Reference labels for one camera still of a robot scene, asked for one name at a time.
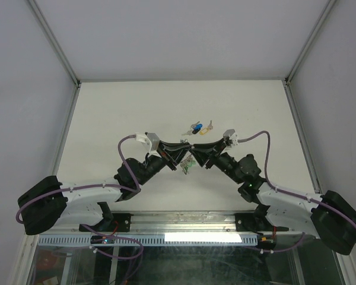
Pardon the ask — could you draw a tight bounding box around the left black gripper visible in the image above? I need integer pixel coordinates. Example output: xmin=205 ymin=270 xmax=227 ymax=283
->
xmin=136 ymin=140 xmax=191 ymax=186

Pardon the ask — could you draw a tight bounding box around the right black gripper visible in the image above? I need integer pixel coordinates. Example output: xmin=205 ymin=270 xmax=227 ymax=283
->
xmin=189 ymin=138 xmax=243 ymax=185

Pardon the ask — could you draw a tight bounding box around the keyring with tagged keys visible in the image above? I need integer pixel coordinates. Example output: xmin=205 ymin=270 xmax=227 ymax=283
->
xmin=180 ymin=153 xmax=196 ymax=175

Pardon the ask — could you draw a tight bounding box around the yellow tagged key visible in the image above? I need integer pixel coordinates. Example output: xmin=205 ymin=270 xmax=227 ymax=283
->
xmin=199 ymin=120 xmax=213 ymax=135

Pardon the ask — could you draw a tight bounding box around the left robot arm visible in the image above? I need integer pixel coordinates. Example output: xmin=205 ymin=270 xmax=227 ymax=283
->
xmin=15 ymin=141 xmax=192 ymax=235

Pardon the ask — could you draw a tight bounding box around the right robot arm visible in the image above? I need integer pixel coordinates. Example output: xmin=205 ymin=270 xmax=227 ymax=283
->
xmin=190 ymin=140 xmax=356 ymax=255

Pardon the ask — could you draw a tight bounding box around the black tagged key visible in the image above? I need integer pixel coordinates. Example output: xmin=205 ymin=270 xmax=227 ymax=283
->
xmin=182 ymin=129 xmax=199 ymax=136

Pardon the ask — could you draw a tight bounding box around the blue tagged key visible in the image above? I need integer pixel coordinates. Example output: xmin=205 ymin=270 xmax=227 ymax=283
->
xmin=190 ymin=121 xmax=202 ymax=134

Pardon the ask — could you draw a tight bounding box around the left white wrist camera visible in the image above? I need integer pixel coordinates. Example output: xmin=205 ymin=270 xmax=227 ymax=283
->
xmin=135 ymin=132 xmax=161 ymax=157

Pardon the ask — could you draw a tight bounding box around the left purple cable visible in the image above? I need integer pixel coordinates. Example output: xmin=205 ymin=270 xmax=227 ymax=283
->
xmin=15 ymin=135 xmax=144 ymax=261

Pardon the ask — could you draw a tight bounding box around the purple cable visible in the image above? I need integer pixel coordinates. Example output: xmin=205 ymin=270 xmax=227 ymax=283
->
xmin=15 ymin=135 xmax=144 ymax=261
xmin=236 ymin=130 xmax=356 ymax=255

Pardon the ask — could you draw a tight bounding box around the aluminium mounting rail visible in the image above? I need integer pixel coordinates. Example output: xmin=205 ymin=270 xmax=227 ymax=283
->
xmin=23 ymin=208 xmax=301 ymax=236

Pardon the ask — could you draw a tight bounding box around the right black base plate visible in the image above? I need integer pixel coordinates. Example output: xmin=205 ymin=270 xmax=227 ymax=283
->
xmin=234 ymin=212 xmax=289 ymax=233

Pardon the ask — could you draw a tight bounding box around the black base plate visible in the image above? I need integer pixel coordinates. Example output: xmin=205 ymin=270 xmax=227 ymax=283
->
xmin=234 ymin=212 xmax=289 ymax=233
xmin=87 ymin=213 xmax=132 ymax=233

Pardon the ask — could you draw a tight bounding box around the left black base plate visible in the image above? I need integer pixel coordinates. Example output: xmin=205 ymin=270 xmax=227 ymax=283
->
xmin=87 ymin=213 xmax=132 ymax=233

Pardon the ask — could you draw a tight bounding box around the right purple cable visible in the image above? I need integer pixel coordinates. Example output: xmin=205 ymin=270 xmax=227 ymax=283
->
xmin=236 ymin=130 xmax=356 ymax=255

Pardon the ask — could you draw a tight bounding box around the white slotted cable duct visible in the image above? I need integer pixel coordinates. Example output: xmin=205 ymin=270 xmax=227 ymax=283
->
xmin=38 ymin=233 xmax=258 ymax=247

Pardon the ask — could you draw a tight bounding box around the left aluminium frame post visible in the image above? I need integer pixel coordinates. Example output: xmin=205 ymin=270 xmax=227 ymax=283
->
xmin=25 ymin=0 xmax=81 ymax=87

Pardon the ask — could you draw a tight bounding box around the aluminium frame post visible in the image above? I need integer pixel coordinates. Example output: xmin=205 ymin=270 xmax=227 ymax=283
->
xmin=285 ymin=0 xmax=338 ymax=85
xmin=25 ymin=0 xmax=81 ymax=87

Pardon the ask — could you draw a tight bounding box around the right aluminium frame post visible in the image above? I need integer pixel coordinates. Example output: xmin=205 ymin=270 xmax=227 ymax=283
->
xmin=285 ymin=0 xmax=338 ymax=85

